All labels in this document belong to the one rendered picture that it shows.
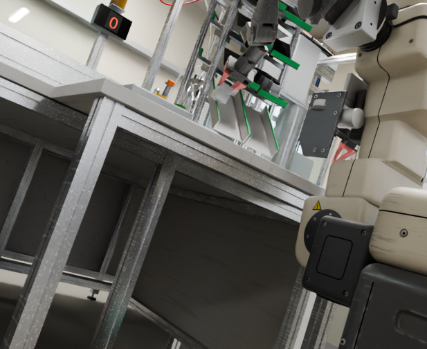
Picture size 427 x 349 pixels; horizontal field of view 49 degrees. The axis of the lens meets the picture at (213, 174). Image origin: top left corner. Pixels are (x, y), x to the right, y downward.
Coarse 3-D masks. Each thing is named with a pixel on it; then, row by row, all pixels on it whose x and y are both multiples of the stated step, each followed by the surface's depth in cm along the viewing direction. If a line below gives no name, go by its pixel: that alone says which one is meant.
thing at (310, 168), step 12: (276, 108) 268; (288, 108) 274; (276, 120) 269; (288, 120) 275; (276, 132) 270; (264, 156) 267; (276, 156) 272; (300, 156) 283; (300, 168) 284; (312, 168) 290; (312, 180) 291
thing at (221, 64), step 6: (216, 42) 189; (210, 54) 189; (222, 54) 178; (228, 54) 192; (234, 54) 192; (210, 60) 187; (222, 60) 176; (222, 66) 174; (234, 78) 167; (252, 84) 170; (258, 84) 171
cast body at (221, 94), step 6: (222, 84) 158; (228, 84) 159; (216, 90) 160; (222, 90) 158; (228, 90) 159; (210, 96) 163; (216, 96) 157; (222, 96) 158; (228, 96) 158; (222, 102) 160
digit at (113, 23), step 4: (112, 12) 157; (108, 16) 156; (112, 16) 157; (116, 16) 158; (120, 16) 158; (108, 20) 156; (112, 20) 157; (116, 20) 158; (120, 20) 159; (108, 24) 156; (112, 24) 157; (116, 24) 158; (108, 28) 156; (112, 28) 157; (116, 28) 158; (116, 32) 158
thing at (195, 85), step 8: (192, 72) 259; (192, 80) 256; (200, 80) 256; (192, 88) 255; (200, 88) 255; (184, 96) 256; (192, 96) 254; (184, 104) 255; (192, 104) 254; (192, 112) 254
